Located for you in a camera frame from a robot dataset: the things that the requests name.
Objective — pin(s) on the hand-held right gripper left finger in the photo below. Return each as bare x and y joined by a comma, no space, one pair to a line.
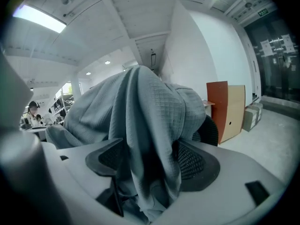
77,184

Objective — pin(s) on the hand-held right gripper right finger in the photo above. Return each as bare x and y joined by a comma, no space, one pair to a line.
234,172

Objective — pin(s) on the black armrest office chair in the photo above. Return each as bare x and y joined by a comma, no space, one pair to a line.
209,130

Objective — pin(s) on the grey shirt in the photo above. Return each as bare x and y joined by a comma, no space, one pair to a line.
140,114

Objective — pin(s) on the beige cardboard box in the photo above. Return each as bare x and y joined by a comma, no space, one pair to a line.
259,111
249,119

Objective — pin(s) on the tan wooden panel with hole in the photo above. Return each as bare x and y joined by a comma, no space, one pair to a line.
235,111

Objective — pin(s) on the grey wood cabinet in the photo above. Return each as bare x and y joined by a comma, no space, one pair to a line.
208,111

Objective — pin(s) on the red-brown wooden panel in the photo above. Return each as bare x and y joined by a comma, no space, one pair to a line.
216,107

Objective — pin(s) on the white rectangular table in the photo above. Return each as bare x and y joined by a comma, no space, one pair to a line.
35,129

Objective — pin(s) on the metal storage shelf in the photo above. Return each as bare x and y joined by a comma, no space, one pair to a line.
62,107

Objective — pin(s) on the dark glass door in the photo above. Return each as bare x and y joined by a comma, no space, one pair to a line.
276,74

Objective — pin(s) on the white paper notice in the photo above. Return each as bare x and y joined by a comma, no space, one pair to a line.
266,47
287,43

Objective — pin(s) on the black hanging loop lamp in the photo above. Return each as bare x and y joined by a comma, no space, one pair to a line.
150,58

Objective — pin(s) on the green exit sign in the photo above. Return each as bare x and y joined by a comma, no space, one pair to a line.
263,12

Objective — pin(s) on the round ceiling detector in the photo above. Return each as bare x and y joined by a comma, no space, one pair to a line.
248,5

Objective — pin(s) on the rectangular ceiling light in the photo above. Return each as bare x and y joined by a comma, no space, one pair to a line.
39,19

